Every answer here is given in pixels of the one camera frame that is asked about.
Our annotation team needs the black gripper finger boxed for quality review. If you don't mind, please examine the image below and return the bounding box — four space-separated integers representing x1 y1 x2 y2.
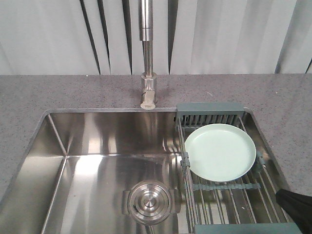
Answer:
275 189 312 234

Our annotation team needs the light green round plate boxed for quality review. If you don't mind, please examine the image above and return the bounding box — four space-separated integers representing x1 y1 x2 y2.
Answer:
185 124 256 182

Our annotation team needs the stainless steel faucet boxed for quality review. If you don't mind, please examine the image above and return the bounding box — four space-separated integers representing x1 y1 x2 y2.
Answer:
138 0 157 110

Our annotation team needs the grey over-sink drying rack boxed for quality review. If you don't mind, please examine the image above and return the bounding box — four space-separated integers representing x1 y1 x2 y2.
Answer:
175 102 300 234

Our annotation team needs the round steel sink drain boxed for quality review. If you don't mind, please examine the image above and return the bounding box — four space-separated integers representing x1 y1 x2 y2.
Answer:
121 180 181 226

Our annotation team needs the stainless steel sink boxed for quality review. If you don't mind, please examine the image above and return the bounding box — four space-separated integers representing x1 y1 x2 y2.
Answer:
0 107 293 234

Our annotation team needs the white pleated curtain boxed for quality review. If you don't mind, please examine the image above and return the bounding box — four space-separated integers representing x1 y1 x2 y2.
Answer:
0 0 312 75

